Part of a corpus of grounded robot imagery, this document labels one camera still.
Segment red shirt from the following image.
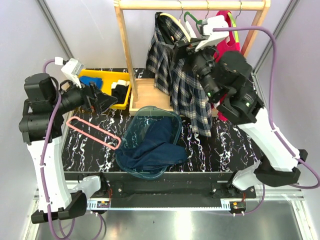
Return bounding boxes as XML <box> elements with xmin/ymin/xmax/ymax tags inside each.
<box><xmin>214</xmin><ymin>10</ymin><xmax>242</xmax><ymax>122</ymax></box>

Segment black and white sock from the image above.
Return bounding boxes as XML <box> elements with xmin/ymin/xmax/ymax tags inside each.
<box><xmin>111</xmin><ymin>79</ymin><xmax>130</xmax><ymax>104</ymax></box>

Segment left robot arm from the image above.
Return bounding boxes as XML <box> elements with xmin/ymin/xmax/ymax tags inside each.
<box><xmin>18</xmin><ymin>73</ymin><xmax>118</xmax><ymax>224</ymax></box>

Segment purple cable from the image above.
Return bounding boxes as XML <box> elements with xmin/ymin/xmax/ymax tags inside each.
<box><xmin>199</xmin><ymin>26</ymin><xmax>320</xmax><ymax>217</ymax></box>
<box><xmin>39</xmin><ymin>58</ymin><xmax>108</xmax><ymax>240</ymax></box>

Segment teal transparent basin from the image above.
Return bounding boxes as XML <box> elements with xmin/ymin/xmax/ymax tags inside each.
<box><xmin>115</xmin><ymin>106</ymin><xmax>188</xmax><ymax>180</ymax></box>

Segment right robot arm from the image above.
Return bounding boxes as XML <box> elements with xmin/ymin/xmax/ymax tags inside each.
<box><xmin>172</xmin><ymin>41</ymin><xmax>308</xmax><ymax>199</ymax></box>

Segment cream plastic hanger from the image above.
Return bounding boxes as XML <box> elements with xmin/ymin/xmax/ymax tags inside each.
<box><xmin>160</xmin><ymin>12</ymin><xmax>191</xmax><ymax>41</ymax></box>

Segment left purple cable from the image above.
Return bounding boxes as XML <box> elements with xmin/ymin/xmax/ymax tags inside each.
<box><xmin>39</xmin><ymin>58</ymin><xmax>108</xmax><ymax>240</ymax></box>

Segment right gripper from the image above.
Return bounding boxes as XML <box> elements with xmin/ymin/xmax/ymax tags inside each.
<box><xmin>161</xmin><ymin>37</ymin><xmax>217</xmax><ymax>101</ymax></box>

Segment yellow plastic tray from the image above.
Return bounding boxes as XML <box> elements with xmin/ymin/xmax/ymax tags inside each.
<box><xmin>78</xmin><ymin>69</ymin><xmax>131</xmax><ymax>110</ymax></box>

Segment pink plastic hanger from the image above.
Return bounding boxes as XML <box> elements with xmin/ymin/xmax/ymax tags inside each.
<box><xmin>66</xmin><ymin>116</ymin><xmax>122</xmax><ymax>150</ymax></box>

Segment dark green hanger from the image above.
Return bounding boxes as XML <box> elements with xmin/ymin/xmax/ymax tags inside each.
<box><xmin>183</xmin><ymin>11</ymin><xmax>203</xmax><ymax>32</ymax></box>

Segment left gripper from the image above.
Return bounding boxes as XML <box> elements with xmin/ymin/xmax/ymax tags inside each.
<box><xmin>50</xmin><ymin>73</ymin><xmax>117</xmax><ymax>114</ymax></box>

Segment wooden clothes rack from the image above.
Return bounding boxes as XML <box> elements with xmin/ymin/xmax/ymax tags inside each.
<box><xmin>113</xmin><ymin>0</ymin><xmax>271</xmax><ymax>116</ymax></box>

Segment navy plaid skirt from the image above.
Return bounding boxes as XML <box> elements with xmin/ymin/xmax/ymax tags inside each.
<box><xmin>146</xmin><ymin>12</ymin><xmax>213</xmax><ymax>137</ymax></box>

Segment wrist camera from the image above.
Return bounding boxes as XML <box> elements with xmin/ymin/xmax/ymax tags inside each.
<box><xmin>61</xmin><ymin>58</ymin><xmax>84</xmax><ymax>89</ymax></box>
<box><xmin>195</xmin><ymin>15</ymin><xmax>229</xmax><ymax>52</ymax></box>

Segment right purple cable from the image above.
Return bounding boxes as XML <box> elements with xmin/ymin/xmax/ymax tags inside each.
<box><xmin>199</xmin><ymin>26</ymin><xmax>320</xmax><ymax>217</ymax></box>

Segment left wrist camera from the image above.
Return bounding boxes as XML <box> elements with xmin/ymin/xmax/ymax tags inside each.
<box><xmin>61</xmin><ymin>58</ymin><xmax>84</xmax><ymax>89</ymax></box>

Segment blue denim skirt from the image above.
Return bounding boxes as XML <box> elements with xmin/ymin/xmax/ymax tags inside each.
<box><xmin>115</xmin><ymin>116</ymin><xmax>187</xmax><ymax>172</ymax></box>

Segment blue cloth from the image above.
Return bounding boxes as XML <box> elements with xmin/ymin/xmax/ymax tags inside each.
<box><xmin>79</xmin><ymin>75</ymin><xmax>103</xmax><ymax>89</ymax></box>

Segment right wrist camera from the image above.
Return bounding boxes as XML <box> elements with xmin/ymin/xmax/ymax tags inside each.
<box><xmin>195</xmin><ymin>15</ymin><xmax>229</xmax><ymax>52</ymax></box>

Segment white garment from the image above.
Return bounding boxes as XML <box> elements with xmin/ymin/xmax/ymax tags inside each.
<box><xmin>185</xmin><ymin>21</ymin><xmax>198</xmax><ymax>39</ymax></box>

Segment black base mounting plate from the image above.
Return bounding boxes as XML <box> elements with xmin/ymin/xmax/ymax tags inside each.
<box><xmin>79</xmin><ymin>170</ymin><xmax>287</xmax><ymax>209</ymax></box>

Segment lime green hanger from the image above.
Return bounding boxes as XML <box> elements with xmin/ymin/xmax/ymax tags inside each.
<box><xmin>227</xmin><ymin>11</ymin><xmax>240</xmax><ymax>43</ymax></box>

